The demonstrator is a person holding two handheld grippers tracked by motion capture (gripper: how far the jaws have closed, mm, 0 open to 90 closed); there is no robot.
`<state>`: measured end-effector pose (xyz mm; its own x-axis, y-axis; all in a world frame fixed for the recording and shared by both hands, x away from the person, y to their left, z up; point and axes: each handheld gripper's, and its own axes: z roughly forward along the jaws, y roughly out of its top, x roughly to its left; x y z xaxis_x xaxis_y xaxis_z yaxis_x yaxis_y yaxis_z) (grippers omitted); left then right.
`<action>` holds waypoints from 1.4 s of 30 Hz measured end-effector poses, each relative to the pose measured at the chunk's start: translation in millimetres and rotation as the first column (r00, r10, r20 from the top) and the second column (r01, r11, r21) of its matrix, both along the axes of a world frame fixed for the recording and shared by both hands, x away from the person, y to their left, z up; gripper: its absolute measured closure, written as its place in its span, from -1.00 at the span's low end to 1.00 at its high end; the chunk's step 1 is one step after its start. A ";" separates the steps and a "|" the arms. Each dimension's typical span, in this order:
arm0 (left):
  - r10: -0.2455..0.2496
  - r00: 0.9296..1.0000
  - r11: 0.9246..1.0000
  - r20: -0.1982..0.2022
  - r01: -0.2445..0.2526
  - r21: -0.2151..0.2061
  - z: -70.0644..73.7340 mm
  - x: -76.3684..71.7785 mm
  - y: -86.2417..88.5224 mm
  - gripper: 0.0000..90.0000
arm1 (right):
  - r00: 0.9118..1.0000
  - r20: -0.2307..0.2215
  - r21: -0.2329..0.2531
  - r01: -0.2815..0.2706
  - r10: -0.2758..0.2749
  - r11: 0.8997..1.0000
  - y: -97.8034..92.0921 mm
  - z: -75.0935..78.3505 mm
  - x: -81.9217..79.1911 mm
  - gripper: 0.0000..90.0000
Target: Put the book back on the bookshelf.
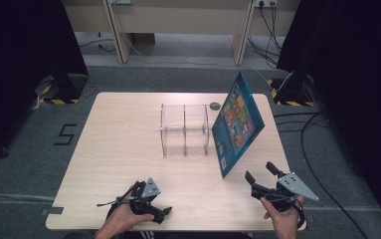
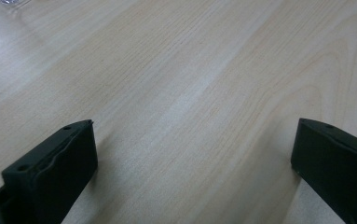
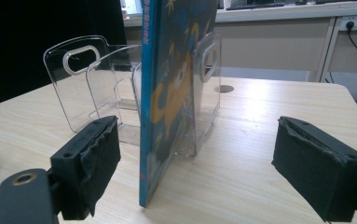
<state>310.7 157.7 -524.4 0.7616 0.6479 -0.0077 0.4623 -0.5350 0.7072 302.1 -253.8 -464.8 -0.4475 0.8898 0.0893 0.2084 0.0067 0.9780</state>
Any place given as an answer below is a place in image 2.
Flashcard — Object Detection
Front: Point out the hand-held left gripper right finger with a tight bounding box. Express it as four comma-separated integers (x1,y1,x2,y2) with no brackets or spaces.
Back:
290,118,357,224

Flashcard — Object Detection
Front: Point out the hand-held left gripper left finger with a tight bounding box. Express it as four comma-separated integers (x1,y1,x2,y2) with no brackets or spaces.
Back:
0,119,99,224

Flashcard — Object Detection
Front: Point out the clear acrylic divided organizer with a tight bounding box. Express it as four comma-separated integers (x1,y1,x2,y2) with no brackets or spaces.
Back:
0,0,34,9

